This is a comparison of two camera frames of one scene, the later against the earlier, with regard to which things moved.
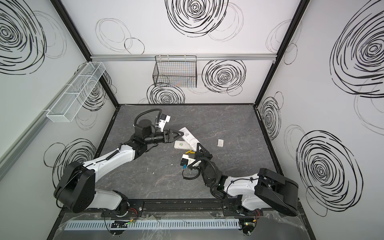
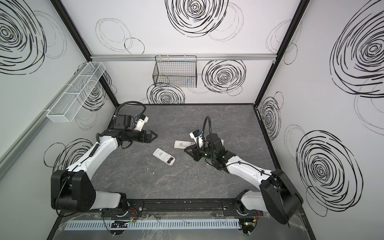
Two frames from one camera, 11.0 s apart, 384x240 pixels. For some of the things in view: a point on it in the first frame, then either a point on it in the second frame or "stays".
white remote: [192, 140] -> [164, 156]
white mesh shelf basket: [65, 109] stays
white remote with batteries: [181, 145] stays
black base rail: [180, 207] stays
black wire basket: [175, 71] stays
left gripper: [166, 135] -> [143, 136]
